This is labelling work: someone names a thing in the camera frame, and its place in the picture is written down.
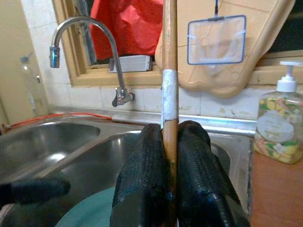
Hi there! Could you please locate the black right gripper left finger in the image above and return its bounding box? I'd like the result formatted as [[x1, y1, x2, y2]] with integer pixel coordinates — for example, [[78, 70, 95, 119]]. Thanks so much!
[[110, 123, 177, 227]]

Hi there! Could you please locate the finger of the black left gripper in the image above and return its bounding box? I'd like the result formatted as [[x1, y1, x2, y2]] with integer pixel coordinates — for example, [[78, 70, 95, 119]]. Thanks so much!
[[0, 177, 71, 206]]

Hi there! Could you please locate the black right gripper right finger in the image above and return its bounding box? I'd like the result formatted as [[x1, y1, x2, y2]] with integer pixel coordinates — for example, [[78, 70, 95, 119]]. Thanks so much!
[[176, 120, 251, 227]]

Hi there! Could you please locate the wooden stick with grey tape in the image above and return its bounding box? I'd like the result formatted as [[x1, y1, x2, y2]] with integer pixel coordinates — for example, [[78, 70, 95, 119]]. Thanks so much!
[[160, 0, 179, 227]]

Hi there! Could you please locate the stainless steel double sink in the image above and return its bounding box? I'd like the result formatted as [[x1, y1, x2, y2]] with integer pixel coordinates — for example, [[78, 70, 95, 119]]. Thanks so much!
[[0, 107, 258, 227]]

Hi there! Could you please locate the teal plate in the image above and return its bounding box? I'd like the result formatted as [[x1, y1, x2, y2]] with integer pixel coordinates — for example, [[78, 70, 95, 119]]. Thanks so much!
[[55, 186, 119, 227]]

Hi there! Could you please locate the floral soap pump bottle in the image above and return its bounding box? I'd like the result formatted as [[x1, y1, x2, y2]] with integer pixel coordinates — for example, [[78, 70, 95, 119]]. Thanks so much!
[[253, 60, 303, 165]]

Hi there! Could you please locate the clear plastic bottle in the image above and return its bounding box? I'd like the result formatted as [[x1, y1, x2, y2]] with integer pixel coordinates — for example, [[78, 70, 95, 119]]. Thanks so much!
[[19, 55, 49, 116]]

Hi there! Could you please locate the white box on sill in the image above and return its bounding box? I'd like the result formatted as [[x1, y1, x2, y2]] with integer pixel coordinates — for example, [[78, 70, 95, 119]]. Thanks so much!
[[108, 54, 153, 73]]

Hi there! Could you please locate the blue framed fish net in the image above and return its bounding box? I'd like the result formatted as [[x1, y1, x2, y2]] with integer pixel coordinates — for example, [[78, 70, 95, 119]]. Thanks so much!
[[187, 0, 247, 76]]

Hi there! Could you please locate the red plastic bag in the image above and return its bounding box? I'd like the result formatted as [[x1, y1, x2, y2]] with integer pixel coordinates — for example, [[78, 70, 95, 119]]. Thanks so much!
[[89, 0, 164, 61]]

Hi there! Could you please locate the chrome gooseneck faucet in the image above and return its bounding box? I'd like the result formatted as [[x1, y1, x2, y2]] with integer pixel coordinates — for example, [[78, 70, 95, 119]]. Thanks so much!
[[49, 16, 135, 108]]

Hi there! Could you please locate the beige wooden window frame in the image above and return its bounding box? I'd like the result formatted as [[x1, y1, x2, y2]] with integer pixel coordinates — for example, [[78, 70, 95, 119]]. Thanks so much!
[[52, 0, 303, 87]]

